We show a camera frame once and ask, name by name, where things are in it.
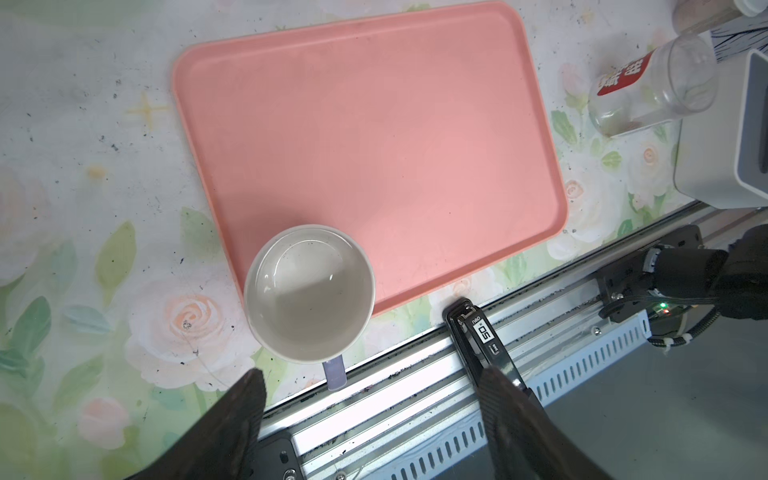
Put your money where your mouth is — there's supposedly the white paper cup with lid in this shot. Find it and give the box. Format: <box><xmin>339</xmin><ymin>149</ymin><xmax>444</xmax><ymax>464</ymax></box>
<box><xmin>672</xmin><ymin>0</ymin><xmax>767</xmax><ymax>35</ymax></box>

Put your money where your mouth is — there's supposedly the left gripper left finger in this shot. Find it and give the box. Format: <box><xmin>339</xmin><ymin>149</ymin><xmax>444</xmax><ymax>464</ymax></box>
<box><xmin>131</xmin><ymin>368</ymin><xmax>266</xmax><ymax>479</ymax></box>

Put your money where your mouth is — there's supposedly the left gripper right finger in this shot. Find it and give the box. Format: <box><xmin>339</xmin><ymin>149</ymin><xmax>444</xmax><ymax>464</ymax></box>
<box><xmin>478</xmin><ymin>368</ymin><xmax>609</xmax><ymax>479</ymax></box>

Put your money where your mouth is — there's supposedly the black center bar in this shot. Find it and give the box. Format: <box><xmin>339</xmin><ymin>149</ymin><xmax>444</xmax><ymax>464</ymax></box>
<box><xmin>442</xmin><ymin>297</ymin><xmax>541</xmax><ymax>407</ymax></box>

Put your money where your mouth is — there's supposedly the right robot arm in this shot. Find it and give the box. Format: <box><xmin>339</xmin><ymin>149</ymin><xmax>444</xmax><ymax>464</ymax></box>
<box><xmin>643</xmin><ymin>224</ymin><xmax>767</xmax><ymax>320</ymax></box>

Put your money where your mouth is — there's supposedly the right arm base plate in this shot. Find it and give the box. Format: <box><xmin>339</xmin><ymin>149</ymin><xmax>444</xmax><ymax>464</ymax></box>
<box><xmin>596</xmin><ymin>225</ymin><xmax>703</xmax><ymax>323</ymax></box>

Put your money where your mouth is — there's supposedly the clear glass cup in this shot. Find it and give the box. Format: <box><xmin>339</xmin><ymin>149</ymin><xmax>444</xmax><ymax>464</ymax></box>
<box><xmin>587</xmin><ymin>34</ymin><xmax>718</xmax><ymax>137</ymax></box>

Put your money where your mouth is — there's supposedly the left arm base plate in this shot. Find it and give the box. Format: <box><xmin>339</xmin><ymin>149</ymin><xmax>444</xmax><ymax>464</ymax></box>
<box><xmin>246</xmin><ymin>430</ymin><xmax>305</xmax><ymax>480</ymax></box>

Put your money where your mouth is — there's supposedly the white mug purple handle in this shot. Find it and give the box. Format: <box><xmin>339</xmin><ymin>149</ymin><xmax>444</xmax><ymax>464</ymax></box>
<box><xmin>243</xmin><ymin>224</ymin><xmax>376</xmax><ymax>392</ymax></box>

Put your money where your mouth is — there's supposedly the pink tray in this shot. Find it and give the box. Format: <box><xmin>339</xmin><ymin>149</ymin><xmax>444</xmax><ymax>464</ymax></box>
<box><xmin>172</xmin><ymin>2</ymin><xmax>568</xmax><ymax>313</ymax></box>

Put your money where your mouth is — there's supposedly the white tissue box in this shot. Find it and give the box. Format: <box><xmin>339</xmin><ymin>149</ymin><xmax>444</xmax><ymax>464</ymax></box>
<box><xmin>674</xmin><ymin>49</ymin><xmax>767</xmax><ymax>209</ymax></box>

